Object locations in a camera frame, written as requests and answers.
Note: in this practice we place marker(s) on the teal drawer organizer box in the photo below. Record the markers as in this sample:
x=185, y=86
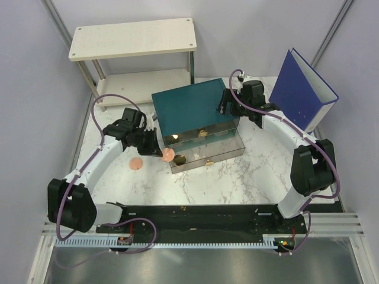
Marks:
x=186, y=111

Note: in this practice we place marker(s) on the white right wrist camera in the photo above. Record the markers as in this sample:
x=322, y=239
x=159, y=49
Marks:
x=242, y=78

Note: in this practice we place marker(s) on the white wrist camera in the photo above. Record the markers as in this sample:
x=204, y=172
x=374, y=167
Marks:
x=151, y=118
x=242, y=78

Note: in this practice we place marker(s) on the pink round compact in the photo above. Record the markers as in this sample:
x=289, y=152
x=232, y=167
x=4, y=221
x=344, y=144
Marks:
x=168, y=154
x=136, y=163

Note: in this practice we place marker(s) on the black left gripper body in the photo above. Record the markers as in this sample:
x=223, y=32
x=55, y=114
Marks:
x=142, y=141

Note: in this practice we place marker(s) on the gold round jar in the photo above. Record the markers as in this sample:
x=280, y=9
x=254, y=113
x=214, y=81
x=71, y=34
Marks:
x=179, y=159

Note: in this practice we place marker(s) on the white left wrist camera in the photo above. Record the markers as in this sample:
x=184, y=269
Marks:
x=151, y=118

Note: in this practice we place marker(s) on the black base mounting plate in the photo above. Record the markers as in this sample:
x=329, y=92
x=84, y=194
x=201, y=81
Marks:
x=205, y=223

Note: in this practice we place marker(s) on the white wooden shelf table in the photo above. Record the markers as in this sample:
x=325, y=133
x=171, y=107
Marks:
x=146, y=38

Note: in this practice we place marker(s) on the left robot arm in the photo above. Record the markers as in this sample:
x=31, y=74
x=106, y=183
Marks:
x=70, y=202

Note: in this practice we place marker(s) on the aluminium frame rail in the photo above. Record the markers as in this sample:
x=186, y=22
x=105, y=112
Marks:
x=335, y=225

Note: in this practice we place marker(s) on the light blue cable duct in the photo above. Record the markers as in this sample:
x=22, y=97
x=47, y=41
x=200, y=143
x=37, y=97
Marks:
x=114, y=242

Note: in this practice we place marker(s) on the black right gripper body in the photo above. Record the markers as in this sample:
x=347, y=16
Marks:
x=243, y=110

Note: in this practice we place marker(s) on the blue lever arch binder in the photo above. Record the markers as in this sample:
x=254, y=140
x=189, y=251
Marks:
x=301, y=93

